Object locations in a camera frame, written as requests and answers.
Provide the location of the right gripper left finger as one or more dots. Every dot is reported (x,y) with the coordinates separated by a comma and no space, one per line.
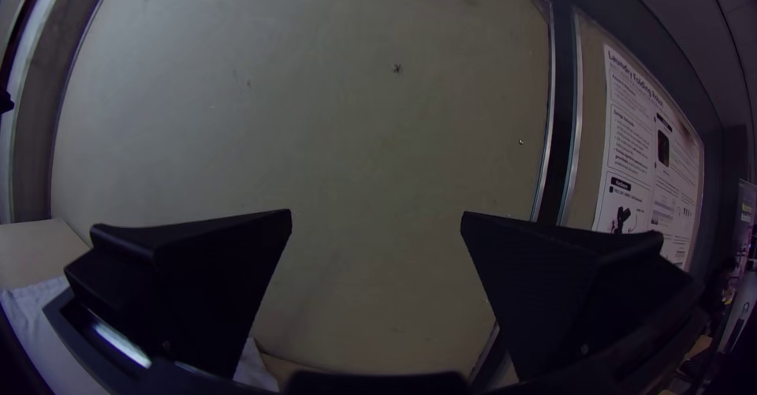
(189,288)

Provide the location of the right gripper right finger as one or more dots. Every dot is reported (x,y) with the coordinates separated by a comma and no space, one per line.
(550,288)

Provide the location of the grey t-shirt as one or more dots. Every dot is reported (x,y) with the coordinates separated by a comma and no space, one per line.
(29,321)

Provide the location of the white paper poster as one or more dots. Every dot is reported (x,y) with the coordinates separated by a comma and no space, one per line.
(633,146)

